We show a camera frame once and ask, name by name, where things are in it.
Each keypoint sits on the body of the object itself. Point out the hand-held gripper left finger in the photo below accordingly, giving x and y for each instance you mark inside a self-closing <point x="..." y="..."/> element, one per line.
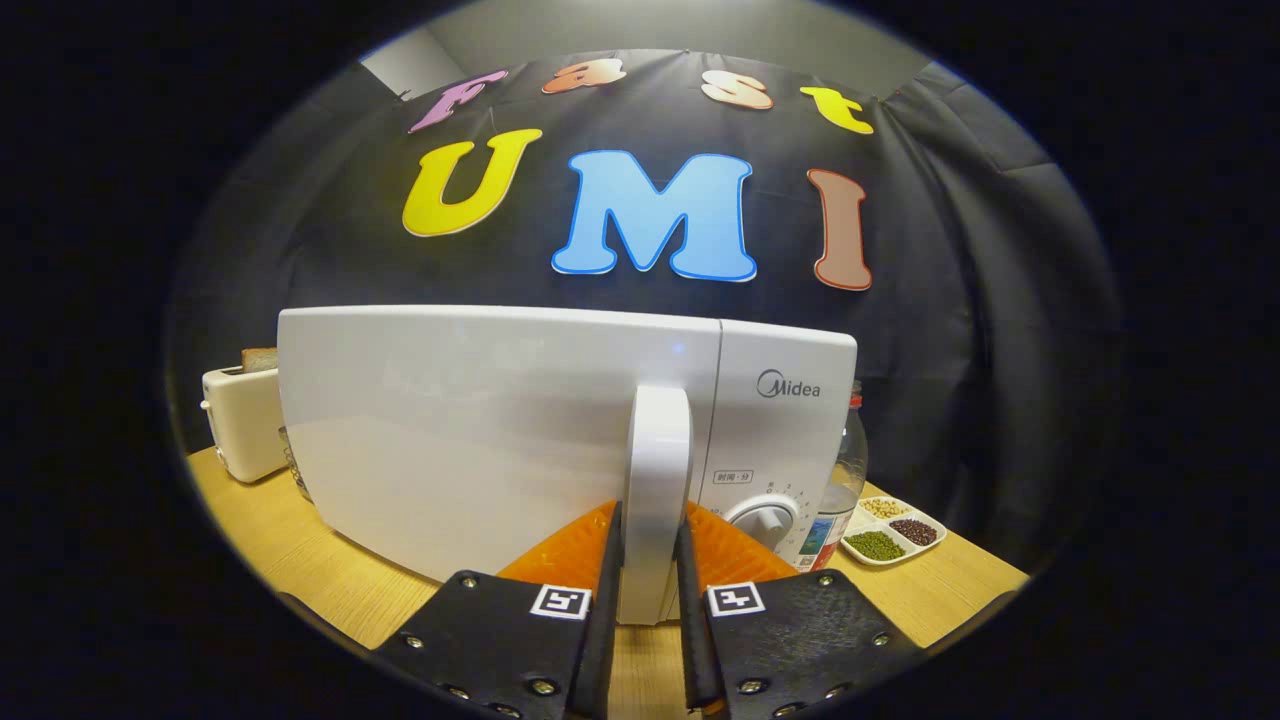
<point x="598" y="640"/>

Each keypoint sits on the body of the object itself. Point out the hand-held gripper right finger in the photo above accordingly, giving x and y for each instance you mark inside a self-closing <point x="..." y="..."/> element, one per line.
<point x="692" y="640"/>

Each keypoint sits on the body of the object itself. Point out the white microwave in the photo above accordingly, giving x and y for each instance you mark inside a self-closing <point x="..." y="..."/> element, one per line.
<point x="450" y="420"/>

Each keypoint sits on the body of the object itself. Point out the white divided bean tray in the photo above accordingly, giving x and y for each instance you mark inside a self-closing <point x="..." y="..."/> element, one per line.
<point x="893" y="548"/>

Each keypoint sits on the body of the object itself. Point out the clear plastic bottle red label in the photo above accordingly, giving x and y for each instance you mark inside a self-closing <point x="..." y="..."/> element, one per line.
<point x="846" y="470"/>

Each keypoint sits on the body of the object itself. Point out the clear glass jar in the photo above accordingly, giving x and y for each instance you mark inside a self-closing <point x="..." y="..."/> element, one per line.
<point x="297" y="470"/>

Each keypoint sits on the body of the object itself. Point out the black backdrop cloth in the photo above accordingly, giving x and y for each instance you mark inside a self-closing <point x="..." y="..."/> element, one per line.
<point x="950" y="350"/>

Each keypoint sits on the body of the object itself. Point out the white toaster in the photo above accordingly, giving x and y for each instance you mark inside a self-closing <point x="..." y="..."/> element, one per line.
<point x="245" y="425"/>

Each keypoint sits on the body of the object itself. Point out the brown toast slice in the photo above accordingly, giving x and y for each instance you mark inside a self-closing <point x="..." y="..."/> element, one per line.
<point x="259" y="360"/>

